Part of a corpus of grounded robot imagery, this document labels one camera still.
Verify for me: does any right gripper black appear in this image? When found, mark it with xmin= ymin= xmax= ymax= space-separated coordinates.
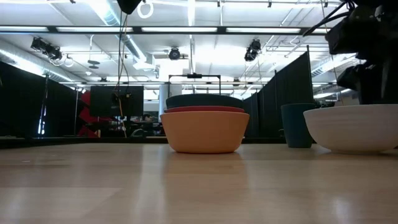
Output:
xmin=325 ymin=0 xmax=398 ymax=105

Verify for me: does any white bowl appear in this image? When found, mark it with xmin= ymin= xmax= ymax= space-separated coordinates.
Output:
xmin=303 ymin=103 xmax=398 ymax=156

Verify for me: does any dark blue cup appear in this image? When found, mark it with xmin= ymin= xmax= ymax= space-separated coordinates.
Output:
xmin=280 ymin=103 xmax=317 ymax=149

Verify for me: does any dark blue bowl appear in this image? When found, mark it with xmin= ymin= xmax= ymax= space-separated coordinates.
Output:
xmin=165 ymin=93 xmax=245 ymax=110

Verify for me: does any red bowl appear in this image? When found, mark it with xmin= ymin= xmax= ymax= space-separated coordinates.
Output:
xmin=164 ymin=105 xmax=246 ymax=114

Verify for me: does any orange bowl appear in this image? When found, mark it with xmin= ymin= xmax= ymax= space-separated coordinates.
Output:
xmin=160 ymin=111 xmax=251 ymax=154

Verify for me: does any black curtain partition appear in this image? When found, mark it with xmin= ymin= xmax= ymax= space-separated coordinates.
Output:
xmin=368 ymin=58 xmax=398 ymax=105

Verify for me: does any black room divider panel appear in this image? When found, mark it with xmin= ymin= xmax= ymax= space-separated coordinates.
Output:
xmin=243 ymin=45 xmax=314 ymax=138

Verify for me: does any black ceiling spotlight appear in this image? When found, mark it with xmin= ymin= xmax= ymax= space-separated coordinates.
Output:
xmin=30 ymin=36 xmax=63 ymax=62
xmin=168 ymin=47 xmax=182 ymax=61
xmin=244 ymin=39 xmax=262 ymax=62

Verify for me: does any black monitor screen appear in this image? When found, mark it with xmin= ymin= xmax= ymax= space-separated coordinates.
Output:
xmin=90 ymin=85 xmax=145 ymax=118

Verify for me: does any red rolling stand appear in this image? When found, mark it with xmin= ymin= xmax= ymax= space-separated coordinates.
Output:
xmin=77 ymin=90 xmax=105 ymax=138

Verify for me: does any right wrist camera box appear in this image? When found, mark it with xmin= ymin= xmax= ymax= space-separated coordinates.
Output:
xmin=336 ymin=64 xmax=363 ymax=91

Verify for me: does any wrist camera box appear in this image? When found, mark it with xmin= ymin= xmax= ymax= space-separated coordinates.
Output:
xmin=116 ymin=0 xmax=142 ymax=15
xmin=336 ymin=64 xmax=363 ymax=91

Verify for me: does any black overhead frame beam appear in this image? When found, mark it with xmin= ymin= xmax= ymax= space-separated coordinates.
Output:
xmin=0 ymin=26 xmax=349 ymax=35

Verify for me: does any distant black gantry frame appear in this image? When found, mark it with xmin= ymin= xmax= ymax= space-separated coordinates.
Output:
xmin=168 ymin=73 xmax=222 ymax=96

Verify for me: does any white hanging ring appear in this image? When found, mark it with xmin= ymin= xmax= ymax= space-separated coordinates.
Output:
xmin=137 ymin=0 xmax=154 ymax=19

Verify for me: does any black hanging cable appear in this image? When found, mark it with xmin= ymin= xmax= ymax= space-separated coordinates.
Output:
xmin=115 ymin=14 xmax=131 ymax=138

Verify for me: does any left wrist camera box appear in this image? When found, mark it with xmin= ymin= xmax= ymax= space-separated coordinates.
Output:
xmin=116 ymin=0 xmax=142 ymax=15

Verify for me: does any silver ceiling air duct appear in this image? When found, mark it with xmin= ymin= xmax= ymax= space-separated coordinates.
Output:
xmin=90 ymin=0 xmax=156 ymax=71

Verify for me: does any black metal table frame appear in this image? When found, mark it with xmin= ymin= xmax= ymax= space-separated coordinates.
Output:
xmin=0 ymin=136 xmax=398 ymax=149

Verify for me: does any black curtain wall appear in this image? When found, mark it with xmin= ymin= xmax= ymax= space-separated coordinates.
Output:
xmin=0 ymin=60 xmax=80 ymax=138

